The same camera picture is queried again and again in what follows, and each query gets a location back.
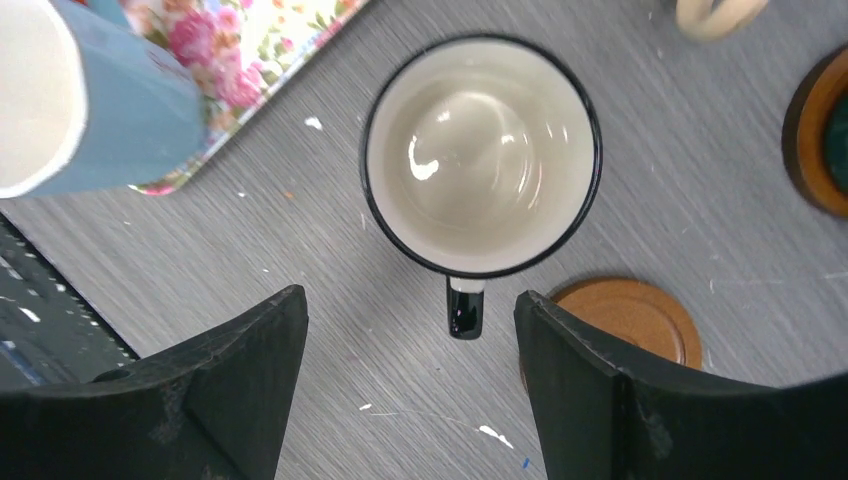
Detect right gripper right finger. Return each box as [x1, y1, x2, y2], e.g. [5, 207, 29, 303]
[514, 291, 847, 479]

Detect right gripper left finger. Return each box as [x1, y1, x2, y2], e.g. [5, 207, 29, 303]
[1, 285, 309, 479]

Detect brown wooden coaster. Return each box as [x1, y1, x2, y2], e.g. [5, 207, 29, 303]
[546, 276, 703, 371]
[781, 44, 847, 219]

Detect white mug brown rim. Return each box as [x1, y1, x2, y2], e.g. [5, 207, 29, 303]
[359, 33, 603, 340]

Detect dark green mug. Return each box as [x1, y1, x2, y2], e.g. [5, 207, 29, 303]
[823, 95, 848, 194]

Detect beige mug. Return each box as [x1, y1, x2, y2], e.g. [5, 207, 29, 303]
[675, 0, 769, 42]

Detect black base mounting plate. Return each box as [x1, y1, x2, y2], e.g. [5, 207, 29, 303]
[1, 217, 139, 391]

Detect white light blue mug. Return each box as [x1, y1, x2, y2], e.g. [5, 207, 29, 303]
[1, 0, 207, 199]

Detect floral serving tray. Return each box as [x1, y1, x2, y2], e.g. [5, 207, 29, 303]
[119, 0, 366, 196]

